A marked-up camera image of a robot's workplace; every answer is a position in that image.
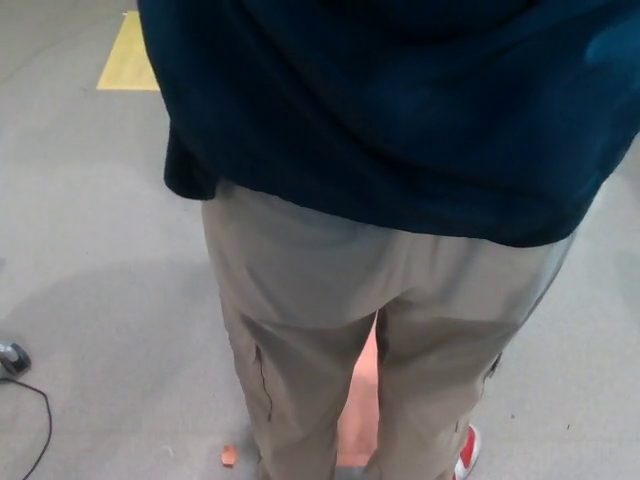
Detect grey black stand foot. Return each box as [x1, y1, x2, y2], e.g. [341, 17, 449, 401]
[0, 339, 33, 376]

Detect khaki trousers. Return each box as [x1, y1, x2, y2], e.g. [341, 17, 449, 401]
[199, 178, 579, 480]

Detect black floor cable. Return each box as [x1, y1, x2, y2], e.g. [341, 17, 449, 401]
[0, 376, 54, 480]

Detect orange rectangular floor marking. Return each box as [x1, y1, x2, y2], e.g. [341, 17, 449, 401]
[333, 319, 384, 469]

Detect yellow floor marking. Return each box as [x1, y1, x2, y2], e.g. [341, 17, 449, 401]
[95, 10, 162, 92]

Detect red white right sneaker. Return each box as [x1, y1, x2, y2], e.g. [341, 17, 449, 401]
[453, 423, 484, 480]

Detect dark navy blue coat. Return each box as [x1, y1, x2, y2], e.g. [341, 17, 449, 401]
[136, 0, 640, 249]

